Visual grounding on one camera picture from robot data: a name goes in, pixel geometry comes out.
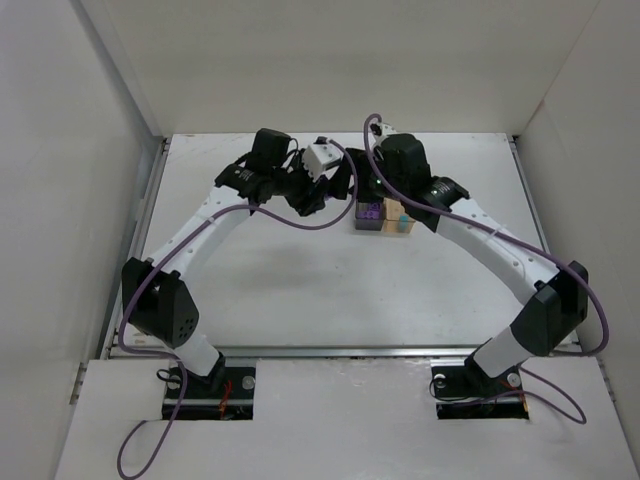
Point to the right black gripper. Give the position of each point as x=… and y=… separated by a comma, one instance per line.
x=370, y=195

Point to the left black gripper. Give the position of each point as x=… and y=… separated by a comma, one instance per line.
x=310, y=195

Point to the purple printed lego brick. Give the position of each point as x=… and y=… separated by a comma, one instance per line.
x=375, y=211

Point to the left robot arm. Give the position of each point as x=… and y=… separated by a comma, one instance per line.
x=156, y=297

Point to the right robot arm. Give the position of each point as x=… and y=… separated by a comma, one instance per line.
x=554, y=296

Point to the grey transparent container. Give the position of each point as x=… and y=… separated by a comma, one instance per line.
x=367, y=225

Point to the orange transparent container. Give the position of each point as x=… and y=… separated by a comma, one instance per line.
x=396, y=220

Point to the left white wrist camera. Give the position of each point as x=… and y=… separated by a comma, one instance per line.
x=320, y=157

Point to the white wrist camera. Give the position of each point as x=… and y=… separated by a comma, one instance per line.
x=320, y=157
x=381, y=131

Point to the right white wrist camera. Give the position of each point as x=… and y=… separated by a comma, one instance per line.
x=381, y=131

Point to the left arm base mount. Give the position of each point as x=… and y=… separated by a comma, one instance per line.
x=232, y=400

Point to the aluminium rail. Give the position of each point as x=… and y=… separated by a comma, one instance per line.
x=341, y=352

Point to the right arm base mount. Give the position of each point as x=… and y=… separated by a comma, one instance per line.
x=461, y=394

